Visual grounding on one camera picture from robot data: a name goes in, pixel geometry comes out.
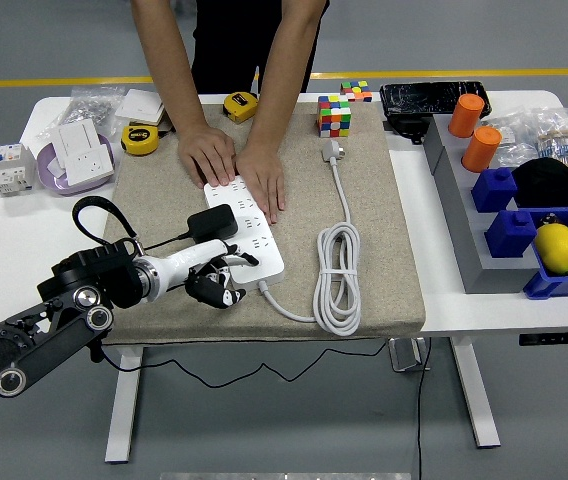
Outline white circuit breaker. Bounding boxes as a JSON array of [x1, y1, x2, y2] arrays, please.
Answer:
[[0, 142, 38, 199]]

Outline grey stepped block holder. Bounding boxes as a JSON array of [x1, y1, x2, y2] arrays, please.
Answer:
[[422, 113, 540, 295]]

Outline clear bag of screws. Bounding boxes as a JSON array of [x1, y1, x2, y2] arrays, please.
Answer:
[[38, 85, 126, 141]]

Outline black plug adapter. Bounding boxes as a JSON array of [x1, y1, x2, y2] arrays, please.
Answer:
[[186, 203, 239, 241]]

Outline large colourful puzzle cube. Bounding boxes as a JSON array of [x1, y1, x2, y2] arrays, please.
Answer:
[[316, 94, 353, 139]]

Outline black cloth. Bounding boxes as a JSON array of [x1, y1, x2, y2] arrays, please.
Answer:
[[511, 157, 568, 209]]

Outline orange cylinder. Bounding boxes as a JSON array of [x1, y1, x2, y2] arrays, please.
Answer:
[[447, 93, 487, 139], [461, 125, 503, 174]]

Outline blue block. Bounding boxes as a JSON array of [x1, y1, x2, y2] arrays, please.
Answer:
[[484, 209, 538, 260], [471, 167, 519, 214]]

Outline person's left hand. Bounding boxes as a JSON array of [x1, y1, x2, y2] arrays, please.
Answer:
[[235, 144, 286, 225]]

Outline clear plastic bag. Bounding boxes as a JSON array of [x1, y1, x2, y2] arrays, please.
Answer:
[[483, 114, 540, 170]]

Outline yellow lemon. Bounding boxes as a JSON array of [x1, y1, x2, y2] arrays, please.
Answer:
[[533, 223, 568, 275]]

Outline black plastic tray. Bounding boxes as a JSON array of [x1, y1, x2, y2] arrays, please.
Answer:
[[379, 81, 494, 124]]

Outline person's right hand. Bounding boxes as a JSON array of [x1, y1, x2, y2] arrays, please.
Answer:
[[178, 124, 238, 189]]

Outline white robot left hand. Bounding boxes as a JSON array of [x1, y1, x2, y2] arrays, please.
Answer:
[[153, 238, 260, 310]]

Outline person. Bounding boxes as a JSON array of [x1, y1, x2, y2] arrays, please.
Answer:
[[191, 0, 330, 96]]

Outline white switch plate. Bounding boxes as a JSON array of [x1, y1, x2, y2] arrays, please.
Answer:
[[57, 118, 105, 161]]

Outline black adapter cord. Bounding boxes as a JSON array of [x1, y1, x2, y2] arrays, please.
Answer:
[[99, 230, 400, 392]]

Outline grey-brown mat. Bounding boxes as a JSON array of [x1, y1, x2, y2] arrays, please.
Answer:
[[99, 102, 426, 346]]

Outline white square switch panel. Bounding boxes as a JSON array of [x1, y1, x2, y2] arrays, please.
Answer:
[[113, 88, 165, 126]]

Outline clear bag of resistors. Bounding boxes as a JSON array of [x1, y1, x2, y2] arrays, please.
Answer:
[[531, 106, 568, 169]]

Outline small colourful puzzle cube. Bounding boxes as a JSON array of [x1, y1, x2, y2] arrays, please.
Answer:
[[340, 80, 374, 104]]

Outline black hanging cable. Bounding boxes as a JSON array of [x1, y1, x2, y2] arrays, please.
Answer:
[[415, 339, 433, 480]]

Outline blue storage bin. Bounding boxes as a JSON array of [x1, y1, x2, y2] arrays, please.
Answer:
[[522, 205, 568, 301]]

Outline white power strip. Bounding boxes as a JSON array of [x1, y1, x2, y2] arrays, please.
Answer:
[[203, 175, 286, 287]]

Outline black desk control panel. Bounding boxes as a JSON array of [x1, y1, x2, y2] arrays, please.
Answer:
[[517, 330, 568, 347]]

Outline white wall socket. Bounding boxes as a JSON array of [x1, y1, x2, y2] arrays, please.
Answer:
[[61, 144, 116, 187]]

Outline yellow tape measure with strap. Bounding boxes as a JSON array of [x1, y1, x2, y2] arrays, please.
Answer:
[[120, 124, 160, 155]]

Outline purple bowl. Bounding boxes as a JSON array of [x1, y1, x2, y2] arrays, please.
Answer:
[[36, 133, 116, 197]]

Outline white table leg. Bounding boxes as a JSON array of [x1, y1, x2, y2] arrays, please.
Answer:
[[451, 335, 502, 448], [104, 344, 145, 464]]

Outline white power cord with plug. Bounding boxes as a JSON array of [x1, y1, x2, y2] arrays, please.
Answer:
[[258, 138, 363, 337]]

